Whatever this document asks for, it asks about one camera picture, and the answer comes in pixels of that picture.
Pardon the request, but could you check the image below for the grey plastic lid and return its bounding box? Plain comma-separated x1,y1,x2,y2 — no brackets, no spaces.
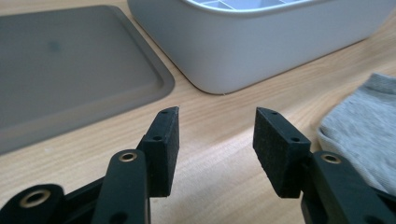
0,4,176,156

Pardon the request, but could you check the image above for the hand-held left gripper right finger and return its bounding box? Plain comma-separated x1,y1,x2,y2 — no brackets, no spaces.
252,106,312,199

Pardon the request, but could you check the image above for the grey sock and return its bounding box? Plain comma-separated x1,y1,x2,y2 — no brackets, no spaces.
316,72,396,197

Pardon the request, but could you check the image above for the white plastic storage box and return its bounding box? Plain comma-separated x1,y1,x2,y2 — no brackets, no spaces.
126,0,396,95

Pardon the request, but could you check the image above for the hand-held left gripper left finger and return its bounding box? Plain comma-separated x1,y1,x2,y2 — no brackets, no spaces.
135,105,181,199

